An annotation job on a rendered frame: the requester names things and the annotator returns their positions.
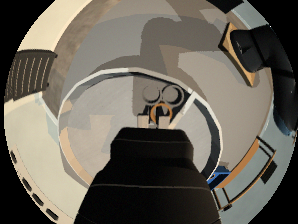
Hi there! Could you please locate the blue plastic crate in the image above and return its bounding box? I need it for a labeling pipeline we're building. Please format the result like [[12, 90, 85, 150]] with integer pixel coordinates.
[[207, 166, 231, 191]]

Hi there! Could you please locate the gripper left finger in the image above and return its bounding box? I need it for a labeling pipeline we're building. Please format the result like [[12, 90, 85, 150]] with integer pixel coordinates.
[[137, 105, 151, 128]]

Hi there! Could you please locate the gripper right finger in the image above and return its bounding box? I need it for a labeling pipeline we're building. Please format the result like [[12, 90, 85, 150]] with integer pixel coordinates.
[[156, 106, 170, 129]]

